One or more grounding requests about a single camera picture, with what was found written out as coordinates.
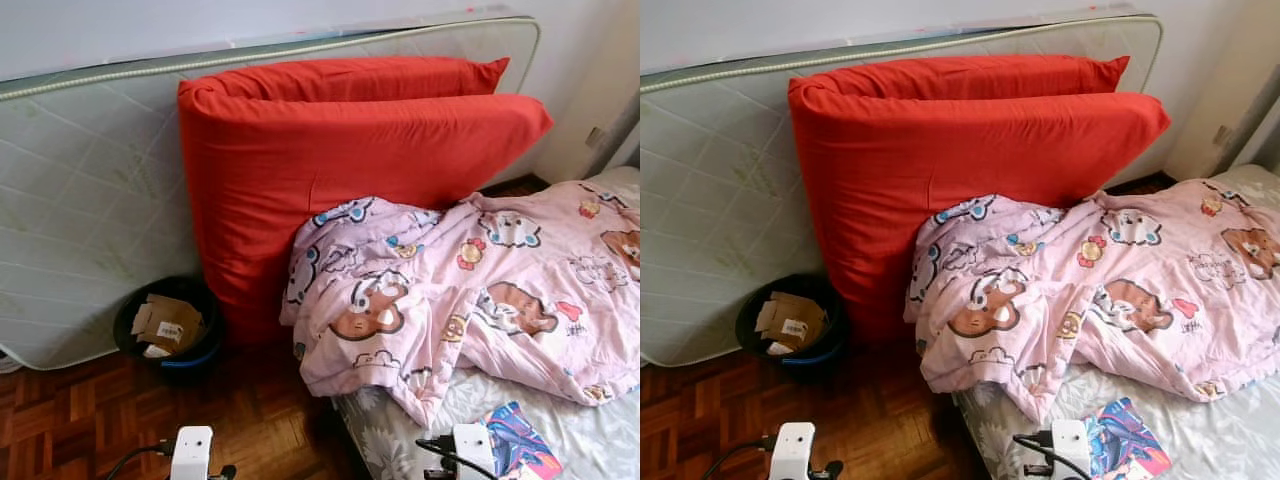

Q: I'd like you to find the thin red cushion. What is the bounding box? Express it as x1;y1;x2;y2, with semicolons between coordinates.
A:
810;53;1131;101
200;55;511;101

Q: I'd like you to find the pink cartoon bear blanket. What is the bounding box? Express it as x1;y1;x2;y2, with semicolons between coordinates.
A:
903;178;1280;426
280;180;641;429

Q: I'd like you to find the large thick red cushion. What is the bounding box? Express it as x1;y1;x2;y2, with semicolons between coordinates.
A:
788;78;1171;346
178;80;554;346

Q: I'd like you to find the bed with grey floral sheet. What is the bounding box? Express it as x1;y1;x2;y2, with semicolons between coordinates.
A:
333;165;641;480
950;163;1280;480

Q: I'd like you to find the colourful picture book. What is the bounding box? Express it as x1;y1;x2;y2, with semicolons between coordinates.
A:
1085;397;1173;480
483;400;564;480

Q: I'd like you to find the pale quilted upright mattress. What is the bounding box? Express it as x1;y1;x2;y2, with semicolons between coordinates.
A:
0;15;543;371
640;12;1166;369

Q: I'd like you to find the brown cardboard piece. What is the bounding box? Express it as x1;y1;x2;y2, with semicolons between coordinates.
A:
130;292;208;359
755;290;829;356

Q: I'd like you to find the grey pleated curtain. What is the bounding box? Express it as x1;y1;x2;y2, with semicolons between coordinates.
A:
605;92;641;171
1235;85;1280;173

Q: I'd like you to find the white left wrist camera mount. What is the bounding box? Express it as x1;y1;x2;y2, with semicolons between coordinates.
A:
170;425;216;480
770;422;816;480

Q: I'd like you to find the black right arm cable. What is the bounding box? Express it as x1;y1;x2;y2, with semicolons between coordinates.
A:
415;435;491;480
1012;432;1091;480

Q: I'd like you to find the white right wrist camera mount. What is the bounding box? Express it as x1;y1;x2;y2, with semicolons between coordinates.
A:
452;422;498;480
1050;418;1093;480

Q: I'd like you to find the black round waste bin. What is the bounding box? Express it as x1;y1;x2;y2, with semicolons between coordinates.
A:
735;273;849;369
112;275;226;373

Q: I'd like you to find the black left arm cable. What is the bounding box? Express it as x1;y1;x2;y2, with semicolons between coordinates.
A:
105;440;173;480
700;437;773;480

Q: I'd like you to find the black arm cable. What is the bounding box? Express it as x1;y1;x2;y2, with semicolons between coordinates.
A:
415;435;491;480
700;437;773;480
1012;432;1091;480
105;440;173;480

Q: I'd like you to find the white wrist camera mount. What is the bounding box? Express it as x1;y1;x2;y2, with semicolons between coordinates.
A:
1050;418;1093;480
452;422;498;480
170;425;216;480
770;422;816;480

